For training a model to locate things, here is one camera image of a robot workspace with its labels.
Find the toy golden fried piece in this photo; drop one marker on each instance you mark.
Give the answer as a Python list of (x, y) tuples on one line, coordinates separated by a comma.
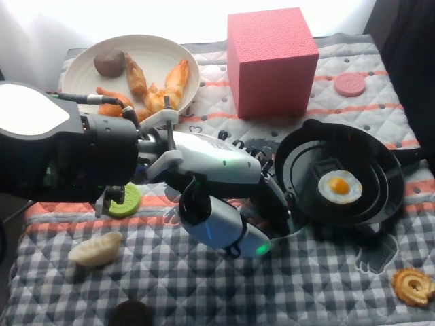
[(136, 78)]

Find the pink toy sandwich cookie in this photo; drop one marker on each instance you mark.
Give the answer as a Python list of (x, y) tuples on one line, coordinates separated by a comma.
[(349, 85)]

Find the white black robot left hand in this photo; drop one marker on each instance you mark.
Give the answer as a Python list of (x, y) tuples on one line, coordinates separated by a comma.
[(221, 163)]

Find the grey quilt with bear print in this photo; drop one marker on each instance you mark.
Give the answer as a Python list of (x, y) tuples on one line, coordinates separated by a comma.
[(204, 288)]

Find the white toy dumpling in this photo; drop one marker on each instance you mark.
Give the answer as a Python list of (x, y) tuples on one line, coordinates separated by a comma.
[(95, 251)]

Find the toy swirl butter cookie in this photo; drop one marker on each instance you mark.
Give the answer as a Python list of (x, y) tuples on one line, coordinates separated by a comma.
[(413, 288)]

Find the toy cooked shrimp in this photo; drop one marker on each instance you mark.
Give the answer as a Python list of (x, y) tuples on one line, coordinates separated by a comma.
[(175, 81)]

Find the red cube box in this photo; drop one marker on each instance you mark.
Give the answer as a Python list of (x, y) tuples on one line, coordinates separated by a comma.
[(272, 78)]

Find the toy orange fried shrimp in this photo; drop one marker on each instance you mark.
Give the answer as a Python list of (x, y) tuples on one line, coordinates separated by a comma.
[(108, 109), (110, 92)]

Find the green toy sandwich cookie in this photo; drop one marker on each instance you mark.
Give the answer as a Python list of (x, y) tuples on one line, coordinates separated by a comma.
[(127, 203)]

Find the toy fried egg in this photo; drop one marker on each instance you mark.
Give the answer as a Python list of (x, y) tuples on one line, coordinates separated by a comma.
[(340, 186)]

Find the white round plate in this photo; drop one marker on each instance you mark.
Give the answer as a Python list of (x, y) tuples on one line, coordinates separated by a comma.
[(85, 78)]

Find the black frying pan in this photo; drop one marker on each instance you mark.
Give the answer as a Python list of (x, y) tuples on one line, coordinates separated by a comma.
[(299, 159)]

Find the dark brown toy cookie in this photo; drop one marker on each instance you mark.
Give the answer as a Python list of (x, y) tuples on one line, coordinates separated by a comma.
[(130, 316)]

